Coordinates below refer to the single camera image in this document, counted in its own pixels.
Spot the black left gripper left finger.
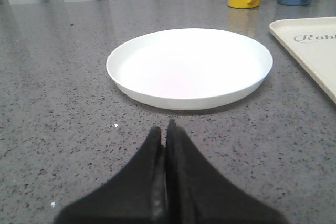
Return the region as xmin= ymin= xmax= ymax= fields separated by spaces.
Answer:
xmin=55 ymin=127 xmax=166 ymax=223

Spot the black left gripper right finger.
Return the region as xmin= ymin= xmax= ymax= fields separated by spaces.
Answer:
xmin=166 ymin=120 xmax=287 ymax=223

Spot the cream serving tray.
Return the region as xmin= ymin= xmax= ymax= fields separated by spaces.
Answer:
xmin=269 ymin=17 xmax=335 ymax=101

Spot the white round plate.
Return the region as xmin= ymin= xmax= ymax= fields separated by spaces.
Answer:
xmin=106 ymin=28 xmax=273 ymax=110

